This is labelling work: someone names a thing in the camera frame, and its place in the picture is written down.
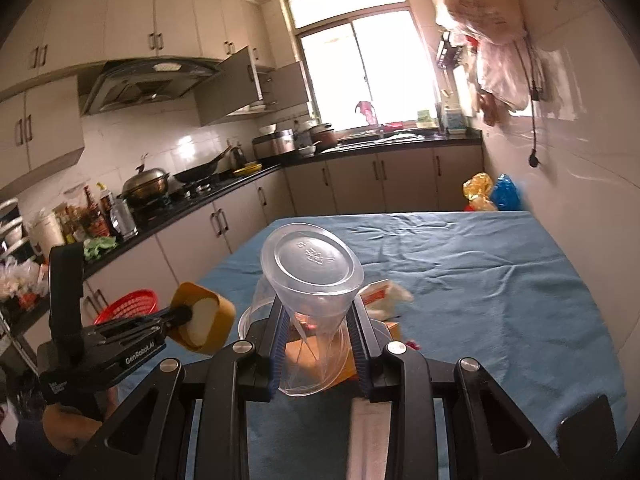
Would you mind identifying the person's left hand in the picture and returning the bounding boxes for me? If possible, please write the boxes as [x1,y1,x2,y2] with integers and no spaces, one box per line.
[42,385,123,456]

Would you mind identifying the brown cooking pot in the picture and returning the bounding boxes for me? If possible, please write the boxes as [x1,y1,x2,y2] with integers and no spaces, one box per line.
[310,122,337,150]

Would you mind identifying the blue plastic bag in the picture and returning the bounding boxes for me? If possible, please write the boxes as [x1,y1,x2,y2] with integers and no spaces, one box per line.
[490,174,522,211]

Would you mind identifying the red plastic basket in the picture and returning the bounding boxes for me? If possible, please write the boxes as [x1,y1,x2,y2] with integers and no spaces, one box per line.
[94,289,161,328]

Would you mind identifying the wall rack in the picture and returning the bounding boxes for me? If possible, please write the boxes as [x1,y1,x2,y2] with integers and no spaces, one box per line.
[436,30,468,68]

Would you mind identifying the black kitchen counter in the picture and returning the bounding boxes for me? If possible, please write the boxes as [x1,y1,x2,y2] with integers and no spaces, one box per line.
[0,127,483,346]

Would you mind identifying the black wok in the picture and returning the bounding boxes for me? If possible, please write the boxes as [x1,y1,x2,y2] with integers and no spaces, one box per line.
[172,146,236,184]

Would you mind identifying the orange cardboard box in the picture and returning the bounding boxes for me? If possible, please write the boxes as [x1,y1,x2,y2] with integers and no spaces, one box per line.
[284,320,402,386]

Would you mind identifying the steel rice cooker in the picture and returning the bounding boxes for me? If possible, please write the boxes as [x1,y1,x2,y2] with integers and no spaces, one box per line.
[251,129,296,161]

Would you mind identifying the pink rubber glove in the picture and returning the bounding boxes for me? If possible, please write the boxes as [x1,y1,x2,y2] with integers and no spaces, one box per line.
[355,101,380,126]

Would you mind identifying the gas stove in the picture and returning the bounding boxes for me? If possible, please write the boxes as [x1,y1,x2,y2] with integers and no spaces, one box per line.
[130,180,236,221]

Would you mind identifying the group of condiment bottles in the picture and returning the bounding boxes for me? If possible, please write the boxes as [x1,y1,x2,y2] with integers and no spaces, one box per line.
[52,182,118,246]

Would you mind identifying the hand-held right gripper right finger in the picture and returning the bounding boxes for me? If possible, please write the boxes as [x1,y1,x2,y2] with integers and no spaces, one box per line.
[350,300,576,480]

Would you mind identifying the glass jar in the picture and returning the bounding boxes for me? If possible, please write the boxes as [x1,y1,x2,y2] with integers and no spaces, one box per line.
[110,197,138,240]

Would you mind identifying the range hood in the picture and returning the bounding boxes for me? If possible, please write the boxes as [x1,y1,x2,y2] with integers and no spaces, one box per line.
[80,57,221,116]

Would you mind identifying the white hanging plastic bag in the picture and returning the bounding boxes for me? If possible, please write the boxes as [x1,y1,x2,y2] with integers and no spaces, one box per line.
[472,35,532,111]

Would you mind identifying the brown hanging bag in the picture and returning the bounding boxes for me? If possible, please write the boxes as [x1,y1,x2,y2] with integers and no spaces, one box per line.
[477,90,501,128]

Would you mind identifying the person's left forearm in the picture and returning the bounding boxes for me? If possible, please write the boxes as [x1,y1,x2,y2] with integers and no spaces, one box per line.
[0,410,76,480]

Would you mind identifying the beige lower cabinets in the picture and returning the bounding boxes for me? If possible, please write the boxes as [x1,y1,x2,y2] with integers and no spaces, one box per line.
[15,137,485,361]

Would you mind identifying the window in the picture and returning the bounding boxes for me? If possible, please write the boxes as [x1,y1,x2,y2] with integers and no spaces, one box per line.
[280,0,451,133]

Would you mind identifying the white red-lettered food packet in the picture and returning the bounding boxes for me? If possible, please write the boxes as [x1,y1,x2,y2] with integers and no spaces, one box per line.
[360,279,415,320]

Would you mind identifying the dish rack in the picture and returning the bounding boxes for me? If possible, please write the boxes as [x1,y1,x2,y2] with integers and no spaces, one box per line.
[0,197,26,261]

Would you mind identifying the steel lidded pot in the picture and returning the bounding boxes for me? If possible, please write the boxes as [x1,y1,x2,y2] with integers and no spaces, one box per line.
[120,160,172,206]

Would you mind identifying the yellow plastic bag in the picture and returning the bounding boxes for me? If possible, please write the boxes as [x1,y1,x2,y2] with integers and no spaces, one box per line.
[462,172,500,212]

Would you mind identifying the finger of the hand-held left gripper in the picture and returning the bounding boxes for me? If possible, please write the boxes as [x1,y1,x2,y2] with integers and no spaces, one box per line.
[145,305,195,333]

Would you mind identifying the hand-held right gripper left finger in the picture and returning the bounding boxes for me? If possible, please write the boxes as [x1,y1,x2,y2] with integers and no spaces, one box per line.
[65,295,288,480]

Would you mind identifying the green cloth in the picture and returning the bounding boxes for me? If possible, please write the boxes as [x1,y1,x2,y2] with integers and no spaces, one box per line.
[82,237,119,261]

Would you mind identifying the black power plug cable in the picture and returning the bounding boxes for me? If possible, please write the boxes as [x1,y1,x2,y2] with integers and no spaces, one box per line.
[515,40,543,168]

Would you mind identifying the clear plastic cup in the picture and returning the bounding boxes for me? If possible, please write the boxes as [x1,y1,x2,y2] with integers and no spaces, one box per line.
[239,224,365,398]

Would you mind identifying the printed hanging plastic bag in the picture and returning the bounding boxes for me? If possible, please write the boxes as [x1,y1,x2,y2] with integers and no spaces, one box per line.
[435,0,530,43]

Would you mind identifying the plastic bags on counter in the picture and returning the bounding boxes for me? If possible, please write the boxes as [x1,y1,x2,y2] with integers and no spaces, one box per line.
[0,260,51,311]

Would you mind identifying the blue table cloth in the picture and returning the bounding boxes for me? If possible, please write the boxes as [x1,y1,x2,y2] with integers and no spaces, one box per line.
[115,210,628,480]

